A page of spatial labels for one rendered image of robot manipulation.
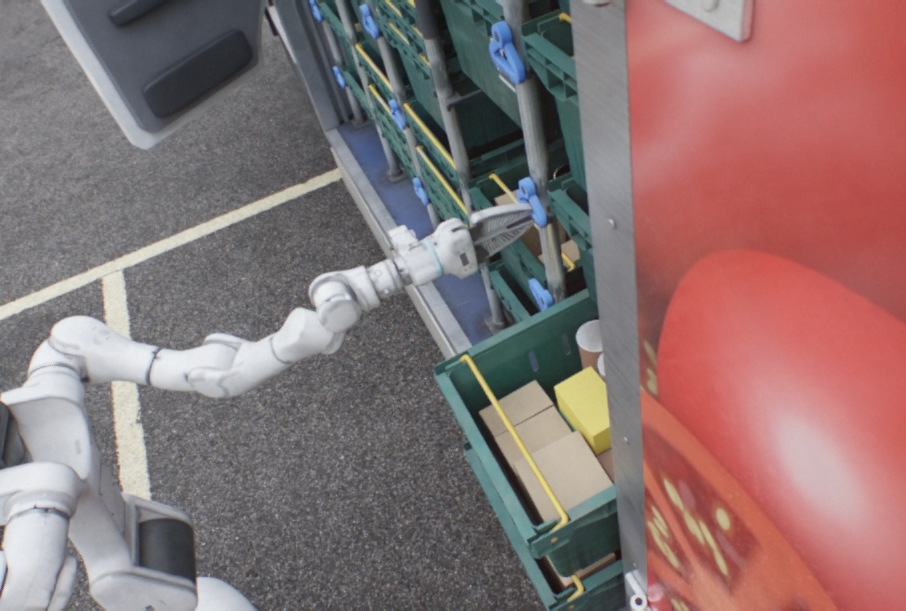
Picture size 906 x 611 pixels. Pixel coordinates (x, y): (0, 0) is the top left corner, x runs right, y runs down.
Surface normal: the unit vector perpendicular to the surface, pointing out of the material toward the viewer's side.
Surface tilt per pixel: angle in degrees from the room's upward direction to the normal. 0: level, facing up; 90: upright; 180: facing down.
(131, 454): 0
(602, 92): 90
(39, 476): 28
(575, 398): 2
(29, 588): 72
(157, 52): 89
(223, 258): 0
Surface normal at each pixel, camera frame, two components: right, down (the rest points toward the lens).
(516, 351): 0.40, 0.56
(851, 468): -0.89, 0.41
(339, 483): -0.18, -0.68
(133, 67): 0.79, 0.33
